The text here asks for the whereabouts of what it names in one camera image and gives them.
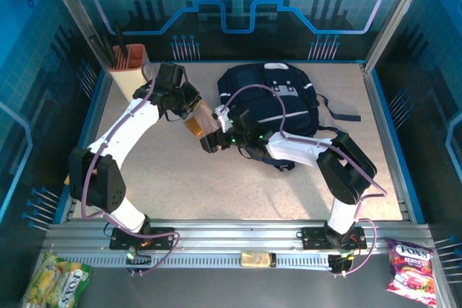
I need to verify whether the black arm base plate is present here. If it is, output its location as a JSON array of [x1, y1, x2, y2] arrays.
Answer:
[[109, 226, 180, 251], [295, 226, 367, 251]]

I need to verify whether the black pen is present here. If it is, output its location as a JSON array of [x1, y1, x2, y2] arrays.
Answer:
[[102, 35, 117, 68], [114, 25, 128, 61]]

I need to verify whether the purple Fox's candy bag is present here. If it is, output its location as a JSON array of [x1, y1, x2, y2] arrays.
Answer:
[[385, 237, 437, 305]]

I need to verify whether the cream pen holder orange rim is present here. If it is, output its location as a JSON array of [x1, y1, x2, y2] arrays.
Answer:
[[109, 43, 156, 102]]

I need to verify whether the green Fox's candy bag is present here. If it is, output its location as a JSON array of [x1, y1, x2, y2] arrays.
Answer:
[[20, 252, 93, 308]]

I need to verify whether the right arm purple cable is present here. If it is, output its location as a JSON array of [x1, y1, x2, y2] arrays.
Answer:
[[216, 84, 389, 276]]

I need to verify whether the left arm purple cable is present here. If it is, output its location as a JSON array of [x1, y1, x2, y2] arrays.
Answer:
[[81, 62, 180, 276]]

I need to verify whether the small yellow packet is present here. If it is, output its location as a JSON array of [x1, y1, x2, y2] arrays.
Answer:
[[240, 250, 278, 269]]

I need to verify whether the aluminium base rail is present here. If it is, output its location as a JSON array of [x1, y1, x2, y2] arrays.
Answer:
[[43, 219, 434, 269]]

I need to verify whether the navy blue backpack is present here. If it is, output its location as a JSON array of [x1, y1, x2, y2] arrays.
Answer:
[[216, 62, 362, 174]]

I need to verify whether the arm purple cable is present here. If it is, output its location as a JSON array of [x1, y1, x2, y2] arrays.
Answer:
[[216, 84, 389, 276], [81, 62, 180, 276]]

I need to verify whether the black connector box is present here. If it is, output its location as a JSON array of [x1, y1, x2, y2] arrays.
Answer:
[[327, 253, 354, 276], [124, 248, 152, 276]]

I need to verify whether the aluminium side rail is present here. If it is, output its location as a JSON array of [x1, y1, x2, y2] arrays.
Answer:
[[360, 64, 414, 222], [64, 69, 113, 222]]

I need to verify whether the aluminium frame post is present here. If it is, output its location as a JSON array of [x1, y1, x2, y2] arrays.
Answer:
[[362, 0, 436, 73], [39, 0, 113, 82]]

